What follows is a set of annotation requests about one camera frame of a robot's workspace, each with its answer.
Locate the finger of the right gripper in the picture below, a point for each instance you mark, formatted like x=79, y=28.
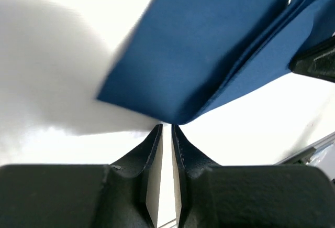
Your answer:
x=316, y=62

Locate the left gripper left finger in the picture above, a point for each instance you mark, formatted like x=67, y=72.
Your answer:
x=122, y=194

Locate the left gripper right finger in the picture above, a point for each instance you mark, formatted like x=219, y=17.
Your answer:
x=208, y=194

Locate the blue paper napkin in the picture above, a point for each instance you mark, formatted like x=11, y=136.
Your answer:
x=188, y=57

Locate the aluminium mounting rail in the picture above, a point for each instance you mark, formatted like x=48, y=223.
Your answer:
x=305, y=155

